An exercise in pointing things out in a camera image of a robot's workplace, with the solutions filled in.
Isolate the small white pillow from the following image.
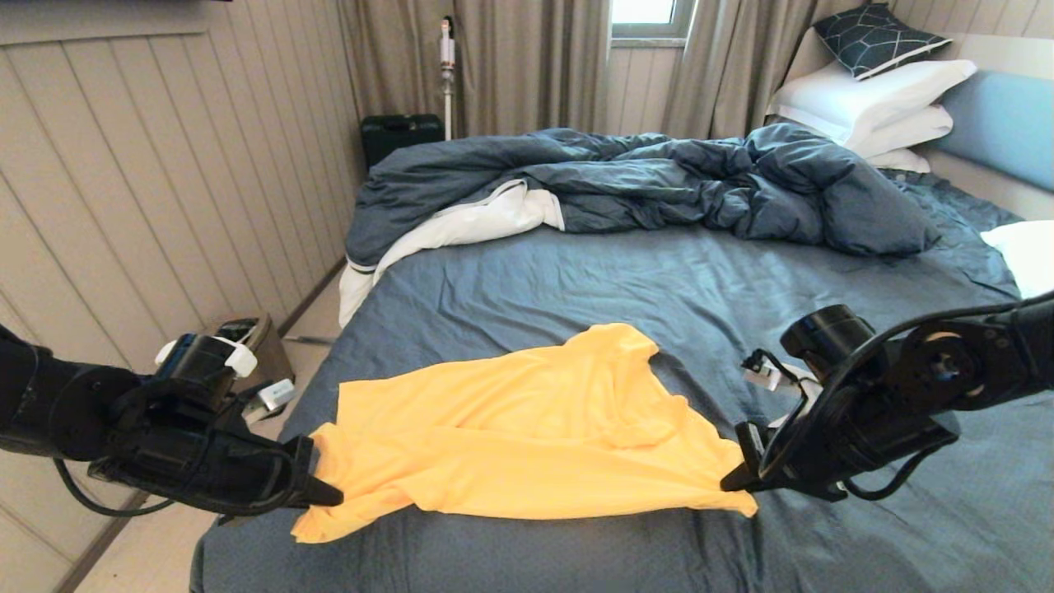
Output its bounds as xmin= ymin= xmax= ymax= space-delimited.
xmin=863 ymin=148 xmax=931 ymax=175

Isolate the brown metal trash bin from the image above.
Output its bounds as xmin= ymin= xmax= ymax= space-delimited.
xmin=216 ymin=315 xmax=296 ymax=404

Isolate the dark green hard case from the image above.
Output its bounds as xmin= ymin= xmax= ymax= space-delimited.
xmin=361 ymin=115 xmax=445 ymax=172

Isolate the dark geometric pattern cushion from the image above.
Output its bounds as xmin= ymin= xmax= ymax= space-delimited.
xmin=811 ymin=4 xmax=952 ymax=82

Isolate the crumpled dark blue duvet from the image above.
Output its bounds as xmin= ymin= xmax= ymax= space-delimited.
xmin=344 ymin=124 xmax=941 ymax=269

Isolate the narrow beige curtain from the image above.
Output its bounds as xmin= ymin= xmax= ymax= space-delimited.
xmin=659 ymin=0 xmax=870 ymax=142

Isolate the white stick vacuum cleaner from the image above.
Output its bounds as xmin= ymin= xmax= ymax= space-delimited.
xmin=439 ymin=18 xmax=458 ymax=142

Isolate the beige headboard frame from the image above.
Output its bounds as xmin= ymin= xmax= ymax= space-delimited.
xmin=778 ymin=31 xmax=1054 ymax=222

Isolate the wide beige curtain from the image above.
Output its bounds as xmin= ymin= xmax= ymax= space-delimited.
xmin=336 ymin=0 xmax=610 ymax=141

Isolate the yellow t-shirt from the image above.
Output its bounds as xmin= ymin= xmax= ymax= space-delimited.
xmin=291 ymin=323 xmax=758 ymax=544

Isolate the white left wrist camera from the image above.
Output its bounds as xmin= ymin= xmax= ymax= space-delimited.
xmin=245 ymin=379 xmax=296 ymax=414

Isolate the large white pillow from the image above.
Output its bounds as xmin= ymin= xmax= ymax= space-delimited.
xmin=766 ymin=59 xmax=977 ymax=149

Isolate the dark blue bed sheet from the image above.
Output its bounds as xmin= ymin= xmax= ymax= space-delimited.
xmin=191 ymin=169 xmax=1054 ymax=593

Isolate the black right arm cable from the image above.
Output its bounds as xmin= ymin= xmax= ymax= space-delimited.
xmin=753 ymin=296 xmax=1054 ymax=503

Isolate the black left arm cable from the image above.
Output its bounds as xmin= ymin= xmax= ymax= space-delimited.
xmin=51 ymin=354 xmax=297 ymax=520

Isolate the light blue headboard pad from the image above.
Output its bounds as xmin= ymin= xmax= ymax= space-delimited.
xmin=933 ymin=72 xmax=1054 ymax=195

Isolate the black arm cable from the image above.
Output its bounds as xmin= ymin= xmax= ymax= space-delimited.
xmin=753 ymin=296 xmax=1054 ymax=503
xmin=51 ymin=354 xmax=297 ymax=520

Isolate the white duvet lining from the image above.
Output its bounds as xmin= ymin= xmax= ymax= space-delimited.
xmin=338 ymin=180 xmax=566 ymax=330

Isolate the flat white pillow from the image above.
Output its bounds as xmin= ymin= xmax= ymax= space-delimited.
xmin=840 ymin=105 xmax=954 ymax=161

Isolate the window with grey frame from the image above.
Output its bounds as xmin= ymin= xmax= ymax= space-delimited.
xmin=608 ymin=0 xmax=697 ymax=44

